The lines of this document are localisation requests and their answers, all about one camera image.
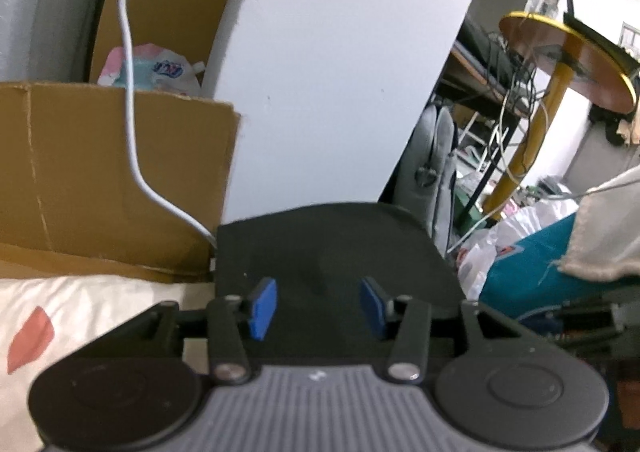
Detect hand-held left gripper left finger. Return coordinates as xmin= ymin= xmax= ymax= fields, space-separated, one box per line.
xmin=107 ymin=276 xmax=279 ymax=386

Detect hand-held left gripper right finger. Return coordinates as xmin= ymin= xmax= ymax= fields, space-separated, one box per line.
xmin=360 ymin=275 xmax=541 ymax=386

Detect black shorts with bear-print trim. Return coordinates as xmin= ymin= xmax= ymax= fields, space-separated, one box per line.
xmin=214 ymin=201 xmax=467 ymax=328

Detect grey backpack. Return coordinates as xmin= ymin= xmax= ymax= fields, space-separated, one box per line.
xmin=399 ymin=104 xmax=460 ymax=254

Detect white plastic bag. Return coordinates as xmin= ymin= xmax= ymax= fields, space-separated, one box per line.
xmin=456 ymin=191 xmax=583 ymax=304

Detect white bedsheet with coloured patches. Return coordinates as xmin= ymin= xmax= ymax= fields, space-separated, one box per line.
xmin=0 ymin=274 xmax=218 ymax=452

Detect cardboard box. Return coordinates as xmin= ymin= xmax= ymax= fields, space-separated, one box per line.
xmin=0 ymin=0 xmax=257 ymax=284

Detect pale flat board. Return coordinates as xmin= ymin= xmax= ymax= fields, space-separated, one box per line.
xmin=202 ymin=0 xmax=501 ymax=233

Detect beige cloth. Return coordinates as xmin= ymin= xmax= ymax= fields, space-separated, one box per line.
xmin=556 ymin=166 xmax=640 ymax=283

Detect pink detergent pouch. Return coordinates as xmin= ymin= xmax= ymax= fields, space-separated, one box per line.
xmin=97 ymin=44 xmax=207 ymax=97

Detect round yellow table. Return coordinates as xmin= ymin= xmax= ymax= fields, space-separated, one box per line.
xmin=479 ymin=10 xmax=639 ymax=224

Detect clear bottle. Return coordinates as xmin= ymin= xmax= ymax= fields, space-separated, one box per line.
xmin=524 ymin=0 xmax=559 ymax=19

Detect grey foam roll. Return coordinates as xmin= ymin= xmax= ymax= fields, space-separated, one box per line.
xmin=0 ymin=0 xmax=123 ymax=84

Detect white cable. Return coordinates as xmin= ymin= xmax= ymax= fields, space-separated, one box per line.
xmin=116 ymin=0 xmax=220 ymax=255

